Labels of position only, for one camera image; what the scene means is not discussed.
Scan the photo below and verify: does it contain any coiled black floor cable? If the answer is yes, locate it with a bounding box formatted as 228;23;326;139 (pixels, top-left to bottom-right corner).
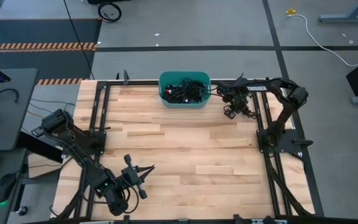
97;1;122;24

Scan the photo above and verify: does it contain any curved black cable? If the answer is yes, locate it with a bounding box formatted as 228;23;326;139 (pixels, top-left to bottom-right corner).
0;88;20;104

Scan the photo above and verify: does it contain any black hazard-striped floor mat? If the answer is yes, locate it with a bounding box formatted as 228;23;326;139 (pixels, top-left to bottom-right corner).
0;17;103;85

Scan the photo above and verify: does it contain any black aluminium table frame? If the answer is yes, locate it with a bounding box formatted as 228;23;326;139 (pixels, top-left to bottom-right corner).
54;70;316;224

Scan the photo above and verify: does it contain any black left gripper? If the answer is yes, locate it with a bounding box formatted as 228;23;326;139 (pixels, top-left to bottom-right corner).
120;154;156;200

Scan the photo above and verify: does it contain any gray table foot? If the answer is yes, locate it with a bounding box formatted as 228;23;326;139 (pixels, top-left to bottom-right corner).
318;0;358;24

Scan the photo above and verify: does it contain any black remote control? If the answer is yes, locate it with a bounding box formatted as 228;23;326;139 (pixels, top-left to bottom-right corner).
30;126;45;138

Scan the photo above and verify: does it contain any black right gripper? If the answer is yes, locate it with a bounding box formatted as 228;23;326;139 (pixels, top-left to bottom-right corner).
218;83;256;119

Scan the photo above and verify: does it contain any white floor cable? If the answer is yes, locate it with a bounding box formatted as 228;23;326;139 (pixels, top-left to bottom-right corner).
287;13;358;67

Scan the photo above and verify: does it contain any long black floor cable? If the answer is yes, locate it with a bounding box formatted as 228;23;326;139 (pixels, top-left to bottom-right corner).
62;0;95;80

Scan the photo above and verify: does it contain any teal plastic bin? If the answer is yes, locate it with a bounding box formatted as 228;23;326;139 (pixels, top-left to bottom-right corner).
158;70;212;110

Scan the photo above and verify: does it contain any black flat bar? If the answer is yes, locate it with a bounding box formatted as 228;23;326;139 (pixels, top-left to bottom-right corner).
17;132;63;164

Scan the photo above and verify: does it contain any black computer mouse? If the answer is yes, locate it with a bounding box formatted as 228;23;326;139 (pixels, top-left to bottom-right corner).
0;173;17;205

